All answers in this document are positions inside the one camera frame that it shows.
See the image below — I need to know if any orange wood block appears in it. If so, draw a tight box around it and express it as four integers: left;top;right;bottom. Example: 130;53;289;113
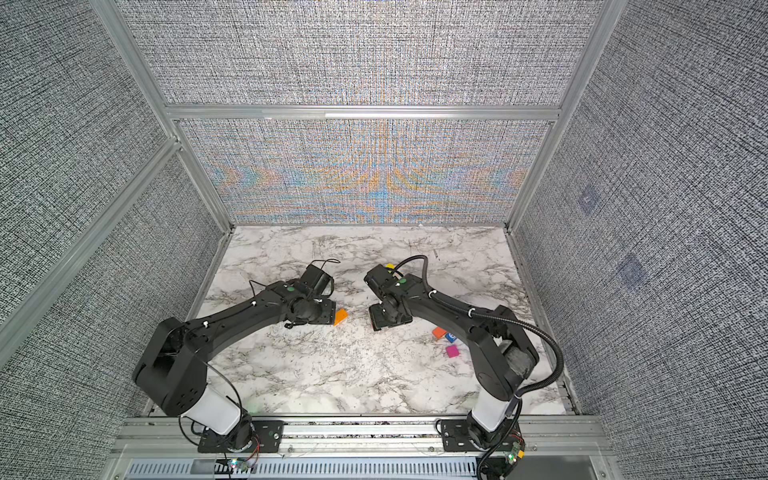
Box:
334;309;348;325

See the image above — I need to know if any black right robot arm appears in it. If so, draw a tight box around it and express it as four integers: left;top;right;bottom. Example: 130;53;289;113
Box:
364;266;539;450

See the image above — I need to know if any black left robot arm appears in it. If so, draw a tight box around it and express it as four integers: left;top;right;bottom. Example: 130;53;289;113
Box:
132;273;336;453

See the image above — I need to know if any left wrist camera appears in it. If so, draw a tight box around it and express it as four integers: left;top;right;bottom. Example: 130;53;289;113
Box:
298;264;334;297

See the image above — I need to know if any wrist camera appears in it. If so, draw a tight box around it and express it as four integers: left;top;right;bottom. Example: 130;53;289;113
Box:
298;264;334;297
364;264;398;299

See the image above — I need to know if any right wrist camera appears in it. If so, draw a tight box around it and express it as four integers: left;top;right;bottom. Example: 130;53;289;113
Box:
364;264;398;299

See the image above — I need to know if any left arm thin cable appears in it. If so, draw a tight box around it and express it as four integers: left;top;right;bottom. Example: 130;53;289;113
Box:
176;257;340;448

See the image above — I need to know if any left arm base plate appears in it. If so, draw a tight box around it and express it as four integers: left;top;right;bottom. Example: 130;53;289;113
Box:
197;420;284;454

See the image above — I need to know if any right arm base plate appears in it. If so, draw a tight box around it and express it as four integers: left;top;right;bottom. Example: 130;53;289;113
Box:
437;418;480;453

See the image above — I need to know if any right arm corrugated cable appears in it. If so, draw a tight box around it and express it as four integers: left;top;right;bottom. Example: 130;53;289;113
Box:
389;254;566;475

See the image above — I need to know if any aluminium front rail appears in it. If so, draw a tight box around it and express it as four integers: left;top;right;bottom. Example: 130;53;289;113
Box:
110;415;614;458

